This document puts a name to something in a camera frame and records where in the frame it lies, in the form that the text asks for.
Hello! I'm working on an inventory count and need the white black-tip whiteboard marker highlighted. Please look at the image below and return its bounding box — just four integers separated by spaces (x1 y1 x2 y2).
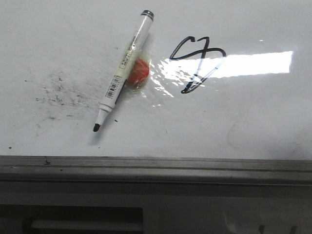
93 10 154 132

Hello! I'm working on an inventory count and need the red round magnet taped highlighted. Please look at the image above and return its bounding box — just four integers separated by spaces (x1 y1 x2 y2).
127 58 149 86

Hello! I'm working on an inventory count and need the grey aluminium whiteboard frame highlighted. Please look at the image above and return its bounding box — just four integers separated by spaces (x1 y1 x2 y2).
0 156 312 186

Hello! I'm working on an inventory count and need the white whiteboard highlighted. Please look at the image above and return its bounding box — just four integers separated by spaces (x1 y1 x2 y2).
0 0 312 160

